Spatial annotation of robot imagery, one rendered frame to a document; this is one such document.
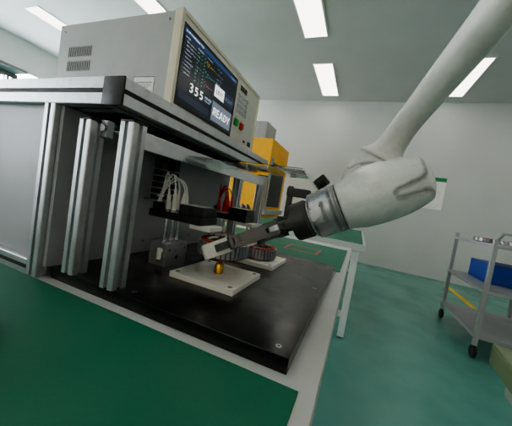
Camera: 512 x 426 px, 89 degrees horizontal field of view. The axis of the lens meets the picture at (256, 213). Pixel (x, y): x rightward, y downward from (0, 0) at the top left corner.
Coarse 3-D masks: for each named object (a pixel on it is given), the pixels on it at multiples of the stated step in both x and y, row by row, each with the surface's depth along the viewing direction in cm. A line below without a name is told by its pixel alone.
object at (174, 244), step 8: (152, 240) 61; (160, 240) 62; (168, 240) 63; (176, 240) 65; (152, 248) 61; (168, 248) 60; (176, 248) 63; (184, 248) 66; (152, 256) 61; (168, 256) 61; (176, 256) 63; (184, 256) 66; (160, 264) 60; (168, 264) 61
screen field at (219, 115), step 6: (216, 108) 70; (222, 108) 72; (210, 114) 68; (216, 114) 70; (222, 114) 73; (228, 114) 76; (216, 120) 71; (222, 120) 73; (228, 120) 76; (222, 126) 74; (228, 126) 77
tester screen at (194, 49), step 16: (192, 48) 57; (192, 64) 58; (208, 64) 63; (192, 80) 59; (208, 80) 64; (224, 80) 71; (176, 96) 55; (192, 96) 60; (208, 96) 66; (224, 128) 75
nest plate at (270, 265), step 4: (276, 256) 86; (240, 260) 75; (244, 260) 75; (248, 260) 74; (252, 260) 75; (256, 260) 76; (260, 260) 77; (264, 260) 78; (272, 260) 79; (276, 260) 80; (280, 260) 81; (284, 260) 83; (248, 264) 74; (252, 264) 74; (256, 264) 74; (260, 264) 73; (264, 264) 74; (268, 264) 74; (272, 264) 75; (276, 264) 76; (280, 264) 79; (264, 268) 73; (268, 268) 72; (272, 268) 72
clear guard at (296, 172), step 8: (224, 160) 82; (240, 168) 97; (248, 168) 93; (256, 168) 89; (264, 168) 85; (272, 168) 82; (280, 168) 78; (288, 168) 75; (296, 168) 74; (288, 176) 96; (296, 176) 92; (304, 176) 88
